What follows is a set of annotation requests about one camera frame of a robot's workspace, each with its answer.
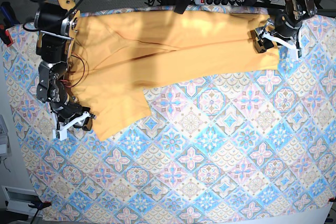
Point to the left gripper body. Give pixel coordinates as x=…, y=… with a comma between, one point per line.
x=282, y=26

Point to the yellow T-shirt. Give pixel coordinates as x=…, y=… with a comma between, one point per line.
x=122, y=54

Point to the orange black clamp bottom left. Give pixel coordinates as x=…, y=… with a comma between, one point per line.
x=39, y=205

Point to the white power strip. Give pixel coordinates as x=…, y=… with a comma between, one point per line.
x=219, y=2

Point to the white floor rail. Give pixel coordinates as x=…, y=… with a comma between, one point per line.
x=18, y=199

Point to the red black clamp left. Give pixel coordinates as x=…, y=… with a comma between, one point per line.
x=5, y=36

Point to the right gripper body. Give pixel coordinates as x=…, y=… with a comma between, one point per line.
x=65, y=113

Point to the patterned tile tablecloth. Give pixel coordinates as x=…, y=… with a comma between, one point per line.
x=219, y=148

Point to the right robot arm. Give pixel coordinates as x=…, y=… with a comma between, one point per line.
x=56, y=22

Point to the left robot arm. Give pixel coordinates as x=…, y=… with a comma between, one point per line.
x=299, y=10

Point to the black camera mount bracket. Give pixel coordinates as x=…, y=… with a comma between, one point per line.
x=181, y=6

